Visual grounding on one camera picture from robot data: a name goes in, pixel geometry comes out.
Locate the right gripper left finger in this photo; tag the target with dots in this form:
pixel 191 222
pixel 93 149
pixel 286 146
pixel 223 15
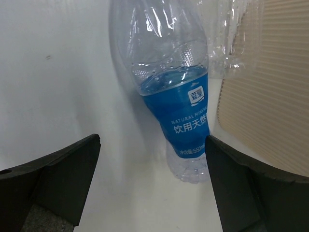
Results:
pixel 48 194

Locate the clear bottle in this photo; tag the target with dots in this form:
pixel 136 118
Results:
pixel 233 29

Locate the beige mesh waste bin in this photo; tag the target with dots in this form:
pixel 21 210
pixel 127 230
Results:
pixel 268 111

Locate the blue-labelled blue-capped bottle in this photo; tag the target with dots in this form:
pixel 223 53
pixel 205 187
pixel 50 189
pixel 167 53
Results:
pixel 160 47

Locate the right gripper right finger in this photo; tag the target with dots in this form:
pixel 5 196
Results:
pixel 252 196

